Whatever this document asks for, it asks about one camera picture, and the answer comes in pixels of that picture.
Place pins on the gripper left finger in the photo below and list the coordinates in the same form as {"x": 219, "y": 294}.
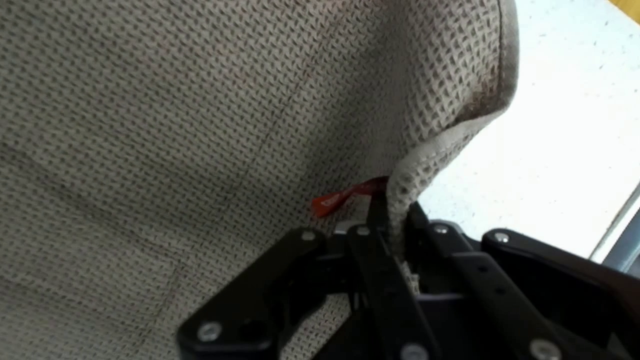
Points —
{"x": 280, "y": 290}

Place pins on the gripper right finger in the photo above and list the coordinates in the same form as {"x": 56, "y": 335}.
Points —
{"x": 505, "y": 290}

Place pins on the beige waffle-weave towel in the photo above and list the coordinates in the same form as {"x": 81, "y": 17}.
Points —
{"x": 200, "y": 125}

